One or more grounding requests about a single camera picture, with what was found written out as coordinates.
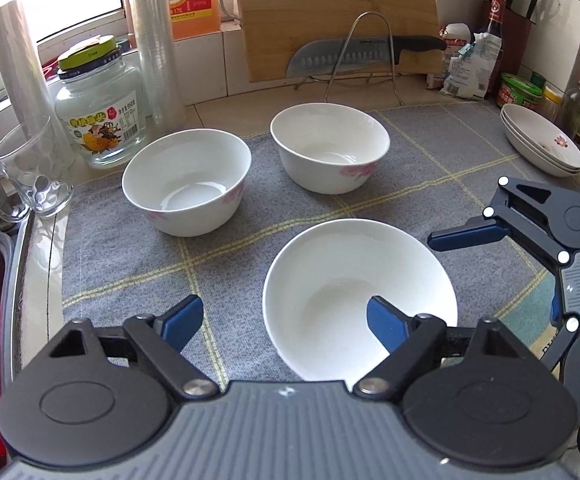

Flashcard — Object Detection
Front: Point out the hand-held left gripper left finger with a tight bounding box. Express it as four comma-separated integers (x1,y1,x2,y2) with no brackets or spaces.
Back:
49,294,219,402

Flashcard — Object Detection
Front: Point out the sauce jar with green lid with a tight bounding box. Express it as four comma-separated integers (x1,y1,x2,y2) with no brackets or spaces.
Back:
497,72,543,113

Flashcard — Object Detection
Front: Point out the white bowl with pink flowers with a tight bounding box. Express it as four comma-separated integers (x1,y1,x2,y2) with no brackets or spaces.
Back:
270,103,391,195
121,128,252,237

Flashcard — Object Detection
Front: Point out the dark soy sauce bottle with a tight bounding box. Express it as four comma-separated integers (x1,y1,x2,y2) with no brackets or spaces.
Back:
480,0,504,93

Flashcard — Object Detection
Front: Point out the spice jar with yellow lid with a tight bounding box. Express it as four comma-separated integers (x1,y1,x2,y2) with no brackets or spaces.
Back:
537,85,563,123

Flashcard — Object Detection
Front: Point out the dark red knife block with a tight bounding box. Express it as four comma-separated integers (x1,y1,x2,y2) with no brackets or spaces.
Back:
480,0,536,28

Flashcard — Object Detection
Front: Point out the metal wire rack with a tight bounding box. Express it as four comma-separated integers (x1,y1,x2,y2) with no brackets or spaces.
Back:
295,10,405,107

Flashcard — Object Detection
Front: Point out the plain white bowl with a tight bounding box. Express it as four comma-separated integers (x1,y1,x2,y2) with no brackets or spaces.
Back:
262,218,458,383

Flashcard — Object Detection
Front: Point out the red and white packet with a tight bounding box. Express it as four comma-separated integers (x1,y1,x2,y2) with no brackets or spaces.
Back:
426,22,473,92

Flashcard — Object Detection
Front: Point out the white and blue packet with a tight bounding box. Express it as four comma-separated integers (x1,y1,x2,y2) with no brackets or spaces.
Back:
440,32,503,101

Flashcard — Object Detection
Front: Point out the black-handled kitchen knife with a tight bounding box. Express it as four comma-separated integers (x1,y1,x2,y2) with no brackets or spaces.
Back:
287,35,448,79

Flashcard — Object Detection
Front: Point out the grey checked cloth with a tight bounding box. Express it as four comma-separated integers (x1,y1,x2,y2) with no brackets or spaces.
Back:
60,102,580,396

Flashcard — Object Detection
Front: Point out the stainless steel sink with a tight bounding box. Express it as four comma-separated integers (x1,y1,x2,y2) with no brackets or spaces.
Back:
0,185,38,411

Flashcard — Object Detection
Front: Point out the clear glass mug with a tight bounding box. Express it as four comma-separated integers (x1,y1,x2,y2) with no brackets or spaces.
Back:
0,115,76,223

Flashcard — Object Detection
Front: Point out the bamboo cutting board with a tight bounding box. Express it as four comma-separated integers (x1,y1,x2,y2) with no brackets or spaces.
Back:
233,0,444,83

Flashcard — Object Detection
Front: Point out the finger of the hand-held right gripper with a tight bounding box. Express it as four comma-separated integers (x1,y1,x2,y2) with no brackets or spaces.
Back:
428,176,570,266
540,282,580,373

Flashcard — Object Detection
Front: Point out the glass jar with green lid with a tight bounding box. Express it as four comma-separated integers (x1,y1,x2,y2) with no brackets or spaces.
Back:
54,35,148,168

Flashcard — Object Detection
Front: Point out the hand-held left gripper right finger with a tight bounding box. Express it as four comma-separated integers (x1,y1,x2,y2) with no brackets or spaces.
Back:
354,296,540,403

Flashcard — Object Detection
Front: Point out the clear glass bottle red cap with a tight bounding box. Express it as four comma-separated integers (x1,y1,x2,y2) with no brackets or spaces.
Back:
557,76,580,136

